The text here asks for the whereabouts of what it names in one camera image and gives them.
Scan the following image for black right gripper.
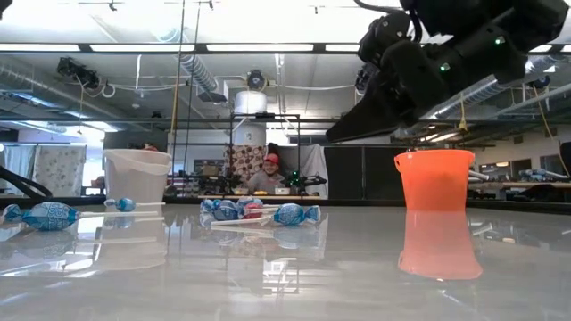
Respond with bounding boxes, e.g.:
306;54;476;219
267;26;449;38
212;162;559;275
325;40;474;144

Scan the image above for orange halloween bucket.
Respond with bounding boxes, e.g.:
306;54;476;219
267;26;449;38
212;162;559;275
394;149;476;211

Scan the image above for grey draped cloth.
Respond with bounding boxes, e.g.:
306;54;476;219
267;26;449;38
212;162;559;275
278;143;330;200

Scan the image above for person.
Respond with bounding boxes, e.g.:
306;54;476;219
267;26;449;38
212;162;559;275
247;152;286;195

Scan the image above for white cylindrical tank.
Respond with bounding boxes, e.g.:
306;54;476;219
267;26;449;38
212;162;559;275
234;90;269;116

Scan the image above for floral patterned cloth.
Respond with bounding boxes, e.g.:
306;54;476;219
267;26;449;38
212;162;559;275
222;144;269;184
33;144;88;198

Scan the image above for white air unit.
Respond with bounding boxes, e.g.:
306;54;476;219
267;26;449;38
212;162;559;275
524;55;557;75

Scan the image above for white skull print bucket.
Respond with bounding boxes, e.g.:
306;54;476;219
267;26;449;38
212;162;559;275
102;148;174;210

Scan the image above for white hanging cloth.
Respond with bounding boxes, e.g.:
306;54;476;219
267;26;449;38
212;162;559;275
0;144;35;184

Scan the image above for black partition wall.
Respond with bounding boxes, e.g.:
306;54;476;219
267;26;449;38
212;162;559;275
323;145;407;201

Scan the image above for yellow hanging rope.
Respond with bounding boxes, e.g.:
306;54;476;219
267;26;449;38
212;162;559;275
458;93;469;134

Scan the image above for black metal rack frame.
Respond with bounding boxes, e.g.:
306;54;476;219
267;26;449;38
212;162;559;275
229;113;301;197

